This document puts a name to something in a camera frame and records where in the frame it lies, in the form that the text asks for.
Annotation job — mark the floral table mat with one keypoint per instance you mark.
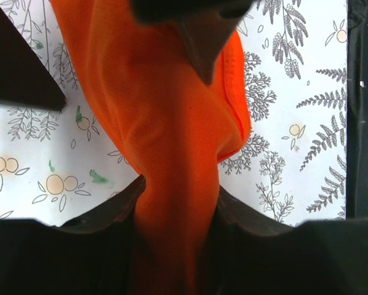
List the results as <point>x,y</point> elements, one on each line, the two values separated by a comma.
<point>57,165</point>

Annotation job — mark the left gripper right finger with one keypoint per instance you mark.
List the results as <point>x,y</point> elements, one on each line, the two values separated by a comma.
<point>254,254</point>

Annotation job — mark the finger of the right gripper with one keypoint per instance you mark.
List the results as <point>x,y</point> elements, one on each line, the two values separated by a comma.
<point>205,26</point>
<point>24,81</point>

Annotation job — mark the orange t shirt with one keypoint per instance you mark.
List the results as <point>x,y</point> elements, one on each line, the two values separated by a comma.
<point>171,127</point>

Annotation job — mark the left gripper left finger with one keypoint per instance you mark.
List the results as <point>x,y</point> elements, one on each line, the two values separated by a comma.
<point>89,254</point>

